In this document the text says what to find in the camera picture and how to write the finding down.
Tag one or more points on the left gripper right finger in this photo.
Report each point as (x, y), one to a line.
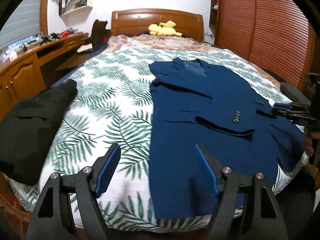
(261, 215)

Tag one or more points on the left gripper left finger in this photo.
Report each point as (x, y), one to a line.
(52, 216)

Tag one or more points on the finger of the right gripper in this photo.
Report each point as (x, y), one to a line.
(283, 106)
(294, 116)

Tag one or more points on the navy blue suit jacket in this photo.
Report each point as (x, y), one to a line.
(196, 103)

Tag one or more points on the person right hand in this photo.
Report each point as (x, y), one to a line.
(308, 137)

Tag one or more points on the red louvered wardrobe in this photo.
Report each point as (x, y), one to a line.
(273, 34)

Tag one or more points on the black folded garment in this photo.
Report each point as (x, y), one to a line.
(28, 131)

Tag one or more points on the wooden bed headboard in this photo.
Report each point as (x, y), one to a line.
(136, 21)

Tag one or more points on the yellow plush toy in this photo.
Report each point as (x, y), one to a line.
(164, 29)

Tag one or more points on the long wooden desk cabinet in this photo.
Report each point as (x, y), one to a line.
(22, 77)

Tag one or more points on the floral pink quilt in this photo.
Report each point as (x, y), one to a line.
(145, 41)

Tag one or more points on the dark wooden chair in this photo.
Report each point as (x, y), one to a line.
(99, 33)

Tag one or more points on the grey window blind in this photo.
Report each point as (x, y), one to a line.
(23, 23)

